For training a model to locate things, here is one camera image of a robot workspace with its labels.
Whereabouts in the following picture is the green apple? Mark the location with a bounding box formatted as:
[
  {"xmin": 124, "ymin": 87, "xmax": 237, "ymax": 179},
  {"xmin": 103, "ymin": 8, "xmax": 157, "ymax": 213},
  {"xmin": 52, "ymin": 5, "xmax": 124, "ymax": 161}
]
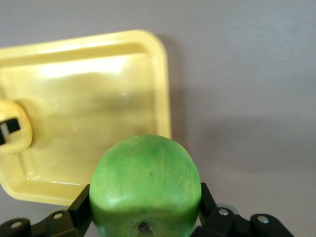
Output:
[{"xmin": 89, "ymin": 134, "xmax": 202, "ymax": 237}]

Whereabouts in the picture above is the large table cover mat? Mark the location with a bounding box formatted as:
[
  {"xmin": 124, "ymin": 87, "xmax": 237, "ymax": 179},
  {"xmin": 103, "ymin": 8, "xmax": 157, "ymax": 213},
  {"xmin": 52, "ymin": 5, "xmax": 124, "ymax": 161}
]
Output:
[{"xmin": 0, "ymin": 0, "xmax": 316, "ymax": 237}]

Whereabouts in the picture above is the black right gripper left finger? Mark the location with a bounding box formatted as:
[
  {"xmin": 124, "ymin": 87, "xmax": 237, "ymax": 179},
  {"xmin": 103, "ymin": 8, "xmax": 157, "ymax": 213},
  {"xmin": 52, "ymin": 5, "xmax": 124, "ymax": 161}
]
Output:
[{"xmin": 0, "ymin": 183, "xmax": 95, "ymax": 237}]

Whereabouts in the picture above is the yellow plastic tray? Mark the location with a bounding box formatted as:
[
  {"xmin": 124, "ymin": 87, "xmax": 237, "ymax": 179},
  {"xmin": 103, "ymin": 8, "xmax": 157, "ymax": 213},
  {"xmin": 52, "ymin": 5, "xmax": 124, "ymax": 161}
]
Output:
[{"xmin": 0, "ymin": 29, "xmax": 172, "ymax": 207}]

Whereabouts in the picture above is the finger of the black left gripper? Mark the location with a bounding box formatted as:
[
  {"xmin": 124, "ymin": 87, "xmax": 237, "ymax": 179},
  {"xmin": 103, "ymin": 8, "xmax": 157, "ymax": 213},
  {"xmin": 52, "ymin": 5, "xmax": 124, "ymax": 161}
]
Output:
[{"xmin": 0, "ymin": 118, "xmax": 21, "ymax": 145}]

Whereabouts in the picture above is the yellow potato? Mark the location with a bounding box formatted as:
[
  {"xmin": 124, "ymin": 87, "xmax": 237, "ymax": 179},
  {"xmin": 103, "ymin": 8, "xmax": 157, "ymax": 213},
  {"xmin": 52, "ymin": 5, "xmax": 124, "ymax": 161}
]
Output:
[{"xmin": 0, "ymin": 98, "xmax": 34, "ymax": 155}]

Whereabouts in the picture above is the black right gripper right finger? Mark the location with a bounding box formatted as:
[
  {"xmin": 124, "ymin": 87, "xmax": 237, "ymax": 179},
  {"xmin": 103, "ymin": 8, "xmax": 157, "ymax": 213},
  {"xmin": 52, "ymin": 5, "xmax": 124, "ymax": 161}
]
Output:
[{"xmin": 192, "ymin": 182, "xmax": 295, "ymax": 237}]

